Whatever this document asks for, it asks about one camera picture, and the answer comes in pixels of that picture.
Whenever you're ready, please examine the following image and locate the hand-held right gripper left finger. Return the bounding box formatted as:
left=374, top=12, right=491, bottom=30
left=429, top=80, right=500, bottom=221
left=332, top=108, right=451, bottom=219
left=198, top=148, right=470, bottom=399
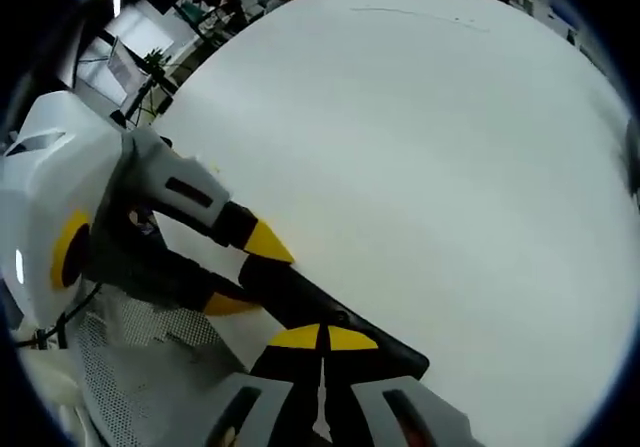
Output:
left=204, top=323, right=322, bottom=447

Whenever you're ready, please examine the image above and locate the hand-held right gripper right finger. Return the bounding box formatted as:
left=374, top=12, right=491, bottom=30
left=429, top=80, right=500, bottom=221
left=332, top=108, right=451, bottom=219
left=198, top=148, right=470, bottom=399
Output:
left=323, top=325, right=484, bottom=447

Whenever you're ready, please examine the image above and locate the black remote control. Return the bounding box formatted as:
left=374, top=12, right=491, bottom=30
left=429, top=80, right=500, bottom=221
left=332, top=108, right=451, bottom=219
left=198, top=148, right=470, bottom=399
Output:
left=238, top=255, right=431, bottom=382

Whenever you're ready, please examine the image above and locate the black tripod stand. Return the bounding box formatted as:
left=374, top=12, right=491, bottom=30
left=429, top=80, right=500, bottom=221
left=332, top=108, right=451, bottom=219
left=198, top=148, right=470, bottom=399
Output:
left=117, top=46, right=179, bottom=126

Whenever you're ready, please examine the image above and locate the white display board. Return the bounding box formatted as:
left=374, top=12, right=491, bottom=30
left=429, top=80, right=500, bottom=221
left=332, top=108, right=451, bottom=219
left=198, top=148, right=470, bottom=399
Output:
left=74, top=34, right=134, bottom=108

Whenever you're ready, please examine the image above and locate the green panel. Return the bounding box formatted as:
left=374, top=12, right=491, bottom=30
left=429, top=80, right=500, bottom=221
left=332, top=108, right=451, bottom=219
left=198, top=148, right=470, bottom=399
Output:
left=179, top=1, right=206, bottom=26

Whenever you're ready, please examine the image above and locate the black cable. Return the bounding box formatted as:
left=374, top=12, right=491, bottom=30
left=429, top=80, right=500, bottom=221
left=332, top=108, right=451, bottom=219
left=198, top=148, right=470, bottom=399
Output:
left=12, top=281, right=104, bottom=351

